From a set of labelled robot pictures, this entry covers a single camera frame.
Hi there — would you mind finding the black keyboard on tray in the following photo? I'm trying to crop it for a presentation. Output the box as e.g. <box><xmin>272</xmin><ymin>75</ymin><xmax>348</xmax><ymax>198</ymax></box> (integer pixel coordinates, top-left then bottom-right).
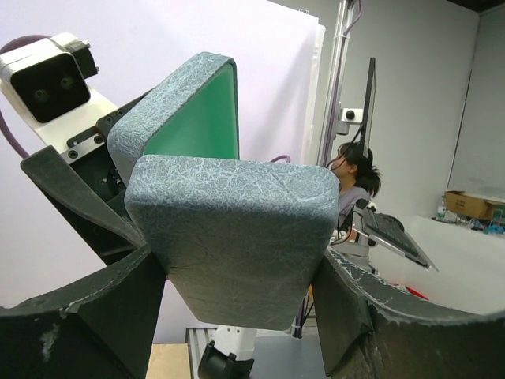
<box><xmin>352</xmin><ymin>199</ymin><xmax>439</xmax><ymax>271</ymax></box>

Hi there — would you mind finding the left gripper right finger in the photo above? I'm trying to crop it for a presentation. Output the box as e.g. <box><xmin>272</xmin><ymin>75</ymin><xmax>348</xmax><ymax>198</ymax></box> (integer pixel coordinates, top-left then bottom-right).
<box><xmin>312</xmin><ymin>250</ymin><xmax>504</xmax><ymax>378</ymax></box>

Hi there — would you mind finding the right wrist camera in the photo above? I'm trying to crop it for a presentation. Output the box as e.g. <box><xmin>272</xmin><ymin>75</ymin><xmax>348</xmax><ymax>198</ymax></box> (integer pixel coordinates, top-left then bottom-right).
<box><xmin>1</xmin><ymin>32</ymin><xmax>116</xmax><ymax>161</ymax></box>

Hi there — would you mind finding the aluminium frame rail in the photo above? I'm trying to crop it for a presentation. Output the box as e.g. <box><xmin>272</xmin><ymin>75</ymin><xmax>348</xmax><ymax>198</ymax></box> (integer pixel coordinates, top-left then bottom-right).
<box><xmin>317</xmin><ymin>0</ymin><xmax>363</xmax><ymax>166</ymax></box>

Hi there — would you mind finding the cardboard box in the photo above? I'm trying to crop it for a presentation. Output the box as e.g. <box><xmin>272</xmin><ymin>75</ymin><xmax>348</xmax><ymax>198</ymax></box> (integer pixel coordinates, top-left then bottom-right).
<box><xmin>444</xmin><ymin>191</ymin><xmax>504</xmax><ymax>220</ymax></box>

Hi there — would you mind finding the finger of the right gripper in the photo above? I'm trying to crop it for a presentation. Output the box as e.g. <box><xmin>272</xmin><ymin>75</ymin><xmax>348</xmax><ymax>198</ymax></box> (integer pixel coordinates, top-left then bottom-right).
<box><xmin>21</xmin><ymin>146</ymin><xmax>145</xmax><ymax>265</ymax></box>

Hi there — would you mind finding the grey glasses case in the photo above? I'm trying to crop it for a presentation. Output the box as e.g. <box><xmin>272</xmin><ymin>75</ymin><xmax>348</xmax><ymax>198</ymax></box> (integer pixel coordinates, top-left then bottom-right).
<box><xmin>107</xmin><ymin>52</ymin><xmax>339</xmax><ymax>330</ymax></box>

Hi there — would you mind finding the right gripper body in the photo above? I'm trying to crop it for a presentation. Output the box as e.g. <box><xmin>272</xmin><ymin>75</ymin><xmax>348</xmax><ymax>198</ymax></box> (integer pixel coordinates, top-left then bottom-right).
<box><xmin>58</xmin><ymin>90</ymin><xmax>155</xmax><ymax>210</ymax></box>

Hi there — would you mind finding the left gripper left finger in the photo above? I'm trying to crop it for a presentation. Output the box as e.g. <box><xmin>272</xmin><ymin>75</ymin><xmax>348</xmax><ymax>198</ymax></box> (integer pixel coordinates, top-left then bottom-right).
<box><xmin>1</xmin><ymin>247</ymin><xmax>166</xmax><ymax>378</ymax></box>

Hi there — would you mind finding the black monitor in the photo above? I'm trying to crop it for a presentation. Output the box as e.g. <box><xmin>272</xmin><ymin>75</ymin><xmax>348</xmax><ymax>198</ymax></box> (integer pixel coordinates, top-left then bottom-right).
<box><xmin>359</xmin><ymin>57</ymin><xmax>376</xmax><ymax>158</ymax></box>

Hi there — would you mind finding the person with black hair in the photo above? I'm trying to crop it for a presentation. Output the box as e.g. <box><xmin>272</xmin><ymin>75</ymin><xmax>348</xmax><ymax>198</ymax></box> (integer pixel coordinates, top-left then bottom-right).
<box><xmin>329</xmin><ymin>142</ymin><xmax>382</xmax><ymax>241</ymax></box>

